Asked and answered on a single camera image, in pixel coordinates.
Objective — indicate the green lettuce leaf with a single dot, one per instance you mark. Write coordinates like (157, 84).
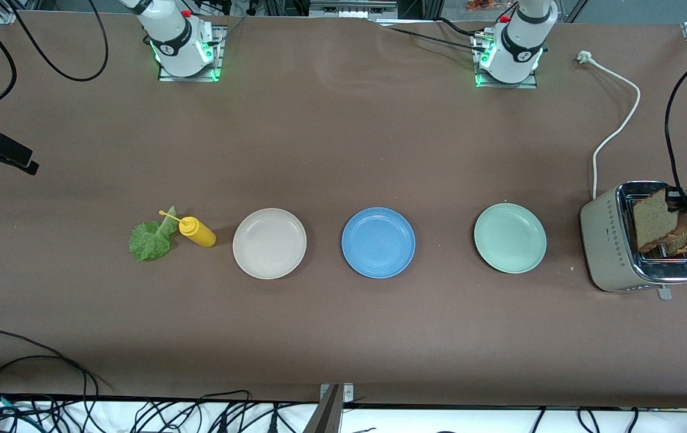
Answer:
(151, 240)

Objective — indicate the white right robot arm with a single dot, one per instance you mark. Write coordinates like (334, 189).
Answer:
(175, 42)

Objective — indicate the blue plate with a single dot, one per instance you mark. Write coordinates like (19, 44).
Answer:
(378, 243)

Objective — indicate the yellow squeeze bottle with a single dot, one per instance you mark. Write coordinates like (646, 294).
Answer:
(199, 233)

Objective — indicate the dark metal bar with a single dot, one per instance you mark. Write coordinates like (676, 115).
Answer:
(325, 418)

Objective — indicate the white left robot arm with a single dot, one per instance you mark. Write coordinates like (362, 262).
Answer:
(517, 45)

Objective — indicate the beige chrome-topped toaster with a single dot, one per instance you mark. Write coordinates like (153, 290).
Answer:
(610, 246)

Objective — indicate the orange packet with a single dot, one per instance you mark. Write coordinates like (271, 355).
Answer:
(484, 5)

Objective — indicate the off-white plate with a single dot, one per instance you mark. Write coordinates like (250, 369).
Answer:
(269, 243)

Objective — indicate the pale green plate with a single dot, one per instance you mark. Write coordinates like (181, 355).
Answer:
(509, 238)

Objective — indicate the grey equipment box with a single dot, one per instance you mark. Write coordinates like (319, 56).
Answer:
(352, 9)

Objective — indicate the small metal table bracket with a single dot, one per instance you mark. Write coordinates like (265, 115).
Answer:
(348, 392)

